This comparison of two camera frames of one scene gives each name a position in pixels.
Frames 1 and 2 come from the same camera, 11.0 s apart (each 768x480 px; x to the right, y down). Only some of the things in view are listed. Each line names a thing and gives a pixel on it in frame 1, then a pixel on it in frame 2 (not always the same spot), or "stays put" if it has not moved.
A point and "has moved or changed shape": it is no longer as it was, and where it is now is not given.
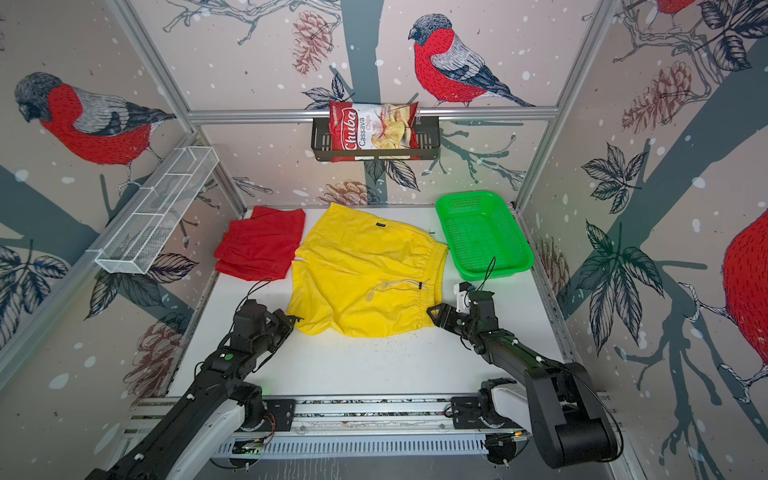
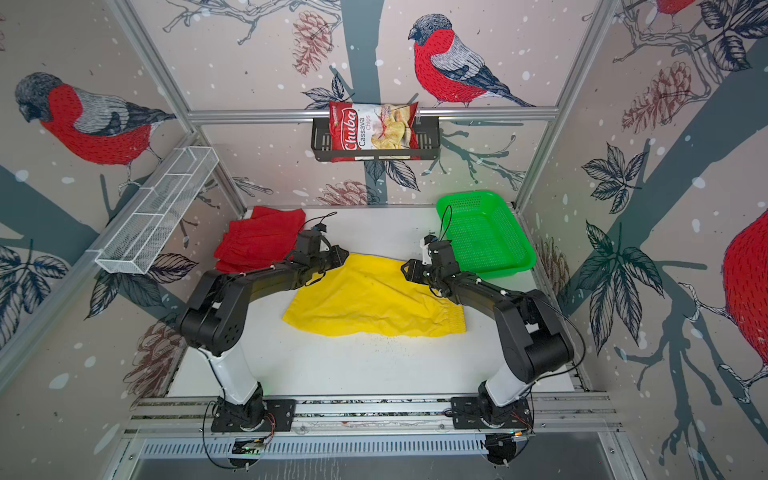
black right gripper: x=444 y=308 -> x=413 y=271
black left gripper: x=280 y=317 -> x=339 y=259
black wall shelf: x=429 y=144 stays put
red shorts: x=262 y=247 stays put
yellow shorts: x=364 y=275 has moved or changed shape
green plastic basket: x=484 y=239 stays put
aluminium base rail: x=372 y=415 stays put
